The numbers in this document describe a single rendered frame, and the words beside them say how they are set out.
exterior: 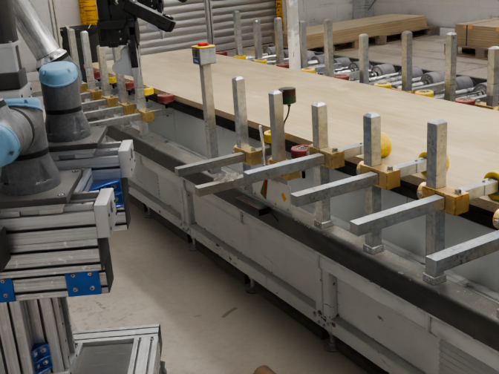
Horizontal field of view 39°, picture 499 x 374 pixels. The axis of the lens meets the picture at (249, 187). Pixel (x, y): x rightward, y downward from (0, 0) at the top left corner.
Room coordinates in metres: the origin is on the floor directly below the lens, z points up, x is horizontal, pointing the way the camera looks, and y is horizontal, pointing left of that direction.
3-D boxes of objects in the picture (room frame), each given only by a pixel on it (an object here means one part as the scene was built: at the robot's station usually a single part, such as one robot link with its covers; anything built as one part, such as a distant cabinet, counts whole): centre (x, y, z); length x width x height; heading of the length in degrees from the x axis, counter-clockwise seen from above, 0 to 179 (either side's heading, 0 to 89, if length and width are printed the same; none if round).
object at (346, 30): (10.77, -1.69, 0.23); 2.41 x 0.77 x 0.17; 123
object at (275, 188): (2.38, -0.07, 0.75); 0.26 x 0.01 x 0.10; 29
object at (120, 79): (3.67, 0.62, 0.93); 0.03 x 0.03 x 0.48; 29
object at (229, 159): (2.51, 0.06, 0.84); 0.43 x 0.03 x 0.04; 119
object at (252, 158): (2.56, 0.00, 0.84); 0.13 x 0.06 x 0.05; 29
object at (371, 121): (1.93, -0.35, 0.88); 0.03 x 0.03 x 0.48; 29
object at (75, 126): (2.24, 0.57, 1.09); 0.15 x 0.15 x 0.10
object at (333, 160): (2.13, -0.24, 0.95); 0.13 x 0.06 x 0.05; 29
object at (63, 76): (2.25, 0.57, 1.21); 0.13 x 0.12 x 0.14; 9
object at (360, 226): (1.65, -0.45, 0.95); 0.50 x 0.04 x 0.04; 119
